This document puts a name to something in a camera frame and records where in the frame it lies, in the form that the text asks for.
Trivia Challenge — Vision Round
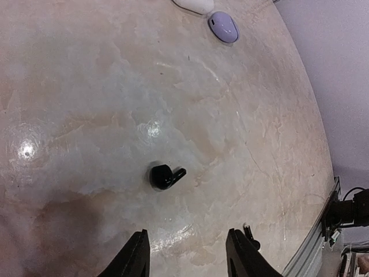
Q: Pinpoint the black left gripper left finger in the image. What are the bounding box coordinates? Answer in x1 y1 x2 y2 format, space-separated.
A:
98 229 150 277

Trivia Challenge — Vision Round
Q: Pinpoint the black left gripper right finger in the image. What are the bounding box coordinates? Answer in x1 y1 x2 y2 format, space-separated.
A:
225 229 282 277

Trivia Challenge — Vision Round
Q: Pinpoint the purple earbud charging case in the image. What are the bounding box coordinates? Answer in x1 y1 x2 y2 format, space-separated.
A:
208 11 240 44

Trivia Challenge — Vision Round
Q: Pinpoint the white earbud charging case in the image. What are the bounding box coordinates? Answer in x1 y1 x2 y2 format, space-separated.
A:
172 0 214 15

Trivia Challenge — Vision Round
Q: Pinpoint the black earbud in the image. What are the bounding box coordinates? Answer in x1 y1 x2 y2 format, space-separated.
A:
243 223 261 250
149 164 187 190

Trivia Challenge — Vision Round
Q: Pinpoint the aluminium front rail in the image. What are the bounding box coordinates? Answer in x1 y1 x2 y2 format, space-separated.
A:
282 177 341 277

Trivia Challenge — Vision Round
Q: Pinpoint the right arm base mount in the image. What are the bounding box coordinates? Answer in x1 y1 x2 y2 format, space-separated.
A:
321 187 368 242

